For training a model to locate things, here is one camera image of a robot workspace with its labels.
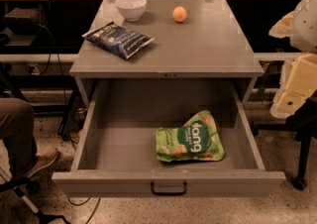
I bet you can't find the blue chip bag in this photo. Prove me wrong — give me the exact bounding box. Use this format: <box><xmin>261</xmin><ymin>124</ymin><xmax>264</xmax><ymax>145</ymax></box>
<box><xmin>82</xmin><ymin>22</ymin><xmax>154</xmax><ymax>60</ymax></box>

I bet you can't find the orange fruit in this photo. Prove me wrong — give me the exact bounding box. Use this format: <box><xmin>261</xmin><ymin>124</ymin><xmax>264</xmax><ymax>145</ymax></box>
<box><xmin>172</xmin><ymin>7</ymin><xmax>187</xmax><ymax>23</ymax></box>

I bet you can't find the tan shoe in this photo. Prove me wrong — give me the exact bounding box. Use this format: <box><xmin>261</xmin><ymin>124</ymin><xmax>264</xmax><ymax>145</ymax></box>
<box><xmin>25</xmin><ymin>147</ymin><xmax>58</xmax><ymax>178</ymax></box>

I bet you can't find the dark box on shelf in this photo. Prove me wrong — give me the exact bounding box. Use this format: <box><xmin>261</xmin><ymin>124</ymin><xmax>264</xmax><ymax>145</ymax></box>
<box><xmin>3</xmin><ymin>8</ymin><xmax>40</xmax><ymax>35</ymax></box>

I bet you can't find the grey cabinet counter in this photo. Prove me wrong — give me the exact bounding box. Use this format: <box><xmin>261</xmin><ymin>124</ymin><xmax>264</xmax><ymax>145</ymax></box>
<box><xmin>70</xmin><ymin>0</ymin><xmax>263</xmax><ymax>102</ymax></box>

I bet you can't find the person's leg in trousers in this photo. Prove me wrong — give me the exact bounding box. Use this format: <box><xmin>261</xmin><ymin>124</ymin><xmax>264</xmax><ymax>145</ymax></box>
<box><xmin>0</xmin><ymin>98</ymin><xmax>38</xmax><ymax>177</ymax></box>

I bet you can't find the black drawer handle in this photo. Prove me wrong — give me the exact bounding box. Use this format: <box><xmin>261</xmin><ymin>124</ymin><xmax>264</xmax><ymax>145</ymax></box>
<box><xmin>150</xmin><ymin>182</ymin><xmax>187</xmax><ymax>196</ymax></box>

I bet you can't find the white bowl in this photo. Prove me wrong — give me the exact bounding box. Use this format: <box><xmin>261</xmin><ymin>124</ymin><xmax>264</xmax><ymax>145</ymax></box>
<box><xmin>115</xmin><ymin>0</ymin><xmax>147</xmax><ymax>21</ymax></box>

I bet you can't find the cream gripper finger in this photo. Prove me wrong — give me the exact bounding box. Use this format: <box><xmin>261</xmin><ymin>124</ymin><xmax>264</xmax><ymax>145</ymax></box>
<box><xmin>269</xmin><ymin>54</ymin><xmax>317</xmax><ymax>119</ymax></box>
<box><xmin>268</xmin><ymin>11</ymin><xmax>294</xmax><ymax>39</ymax></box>

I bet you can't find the black rolling stand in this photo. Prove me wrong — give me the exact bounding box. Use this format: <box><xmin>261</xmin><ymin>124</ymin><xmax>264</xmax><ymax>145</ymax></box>
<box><xmin>251</xmin><ymin>90</ymin><xmax>317</xmax><ymax>190</ymax></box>

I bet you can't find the green rice chip bag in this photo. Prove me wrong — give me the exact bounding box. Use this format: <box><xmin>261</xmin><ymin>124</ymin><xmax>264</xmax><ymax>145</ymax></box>
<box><xmin>156</xmin><ymin>110</ymin><xmax>225</xmax><ymax>163</ymax></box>

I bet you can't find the black cable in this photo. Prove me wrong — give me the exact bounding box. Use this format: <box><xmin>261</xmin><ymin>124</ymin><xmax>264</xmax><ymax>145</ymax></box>
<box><xmin>37</xmin><ymin>0</ymin><xmax>68</xmax><ymax>103</ymax></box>

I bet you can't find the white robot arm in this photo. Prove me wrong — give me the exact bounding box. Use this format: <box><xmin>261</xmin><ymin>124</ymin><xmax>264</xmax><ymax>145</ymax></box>
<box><xmin>268</xmin><ymin>0</ymin><xmax>317</xmax><ymax>118</ymax></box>

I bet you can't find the open grey drawer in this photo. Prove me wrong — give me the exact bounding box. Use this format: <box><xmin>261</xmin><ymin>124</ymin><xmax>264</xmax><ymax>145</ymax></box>
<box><xmin>53</xmin><ymin>78</ymin><xmax>285</xmax><ymax>197</ymax></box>

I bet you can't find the black chair base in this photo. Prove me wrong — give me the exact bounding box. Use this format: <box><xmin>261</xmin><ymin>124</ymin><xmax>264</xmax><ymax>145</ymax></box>
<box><xmin>0</xmin><ymin>168</ymin><xmax>71</xmax><ymax>224</ymax></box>

